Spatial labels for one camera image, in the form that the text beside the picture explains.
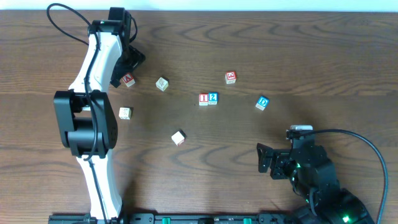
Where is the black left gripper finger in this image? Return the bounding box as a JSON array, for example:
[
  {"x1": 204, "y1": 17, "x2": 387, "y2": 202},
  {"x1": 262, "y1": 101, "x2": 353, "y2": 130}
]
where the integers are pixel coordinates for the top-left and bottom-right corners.
[
  {"x1": 110, "y1": 68, "x2": 124, "y2": 88},
  {"x1": 129, "y1": 45, "x2": 146, "y2": 70}
]

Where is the red letter A block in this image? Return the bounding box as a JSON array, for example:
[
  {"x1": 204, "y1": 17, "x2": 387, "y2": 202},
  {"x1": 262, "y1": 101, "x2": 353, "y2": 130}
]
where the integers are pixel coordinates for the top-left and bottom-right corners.
[{"x1": 122, "y1": 73, "x2": 136, "y2": 87}]

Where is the red letter I block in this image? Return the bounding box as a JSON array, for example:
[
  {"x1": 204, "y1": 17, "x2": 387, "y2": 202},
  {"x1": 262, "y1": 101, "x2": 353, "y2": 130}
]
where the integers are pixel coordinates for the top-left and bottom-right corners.
[{"x1": 198, "y1": 93, "x2": 209, "y2": 106}]

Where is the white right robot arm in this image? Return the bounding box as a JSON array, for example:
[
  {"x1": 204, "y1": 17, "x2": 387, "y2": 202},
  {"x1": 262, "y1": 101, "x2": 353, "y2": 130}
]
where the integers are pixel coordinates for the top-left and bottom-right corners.
[{"x1": 256, "y1": 135, "x2": 374, "y2": 224}]

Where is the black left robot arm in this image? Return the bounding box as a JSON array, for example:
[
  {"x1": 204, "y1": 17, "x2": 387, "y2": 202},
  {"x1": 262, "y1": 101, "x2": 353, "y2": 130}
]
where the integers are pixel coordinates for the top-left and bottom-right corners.
[{"x1": 53, "y1": 17, "x2": 145, "y2": 223}]

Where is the white block with number three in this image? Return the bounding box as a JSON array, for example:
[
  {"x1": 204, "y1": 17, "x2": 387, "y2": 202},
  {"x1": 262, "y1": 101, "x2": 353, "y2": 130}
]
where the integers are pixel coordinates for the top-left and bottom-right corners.
[{"x1": 155, "y1": 77, "x2": 169, "y2": 91}]

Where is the white block with cow picture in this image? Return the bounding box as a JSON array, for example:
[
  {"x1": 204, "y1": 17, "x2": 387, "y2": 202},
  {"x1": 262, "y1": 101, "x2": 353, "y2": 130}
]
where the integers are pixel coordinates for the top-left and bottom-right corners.
[{"x1": 119, "y1": 107, "x2": 132, "y2": 119}]

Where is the blue letter D block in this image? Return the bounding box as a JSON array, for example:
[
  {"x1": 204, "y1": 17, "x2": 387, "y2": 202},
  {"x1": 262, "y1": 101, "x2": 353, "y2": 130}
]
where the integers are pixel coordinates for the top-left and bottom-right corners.
[{"x1": 256, "y1": 96, "x2": 269, "y2": 111}]

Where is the red letter E block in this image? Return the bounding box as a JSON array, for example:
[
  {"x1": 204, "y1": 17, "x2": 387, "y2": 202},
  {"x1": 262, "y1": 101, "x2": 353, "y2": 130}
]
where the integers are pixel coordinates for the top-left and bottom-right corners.
[{"x1": 225, "y1": 71, "x2": 237, "y2": 85}]

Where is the white block near centre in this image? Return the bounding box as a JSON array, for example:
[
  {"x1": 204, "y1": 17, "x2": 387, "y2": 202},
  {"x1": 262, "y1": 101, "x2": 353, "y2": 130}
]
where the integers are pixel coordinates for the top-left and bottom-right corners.
[{"x1": 171, "y1": 131, "x2": 185, "y2": 146}]

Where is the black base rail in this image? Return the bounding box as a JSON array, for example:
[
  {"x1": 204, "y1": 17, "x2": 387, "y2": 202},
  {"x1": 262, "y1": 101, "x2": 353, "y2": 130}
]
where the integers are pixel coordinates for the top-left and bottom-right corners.
[{"x1": 48, "y1": 213, "x2": 295, "y2": 224}]

